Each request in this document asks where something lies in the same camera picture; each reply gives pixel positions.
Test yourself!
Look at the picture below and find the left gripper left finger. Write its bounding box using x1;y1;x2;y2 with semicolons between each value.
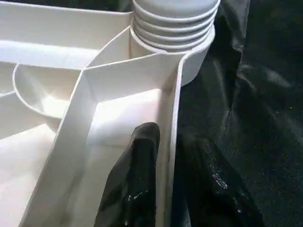
94;122;161;227

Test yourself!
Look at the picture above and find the white plastic table top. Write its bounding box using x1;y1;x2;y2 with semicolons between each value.
0;2;216;227

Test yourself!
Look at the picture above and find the black work mat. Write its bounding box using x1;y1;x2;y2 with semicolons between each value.
0;0;303;227

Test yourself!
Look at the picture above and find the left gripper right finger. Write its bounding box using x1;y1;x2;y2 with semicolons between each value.
171;135;267;227

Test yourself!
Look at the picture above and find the white plastic table leg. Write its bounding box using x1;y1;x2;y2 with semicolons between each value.
131;0;221;52

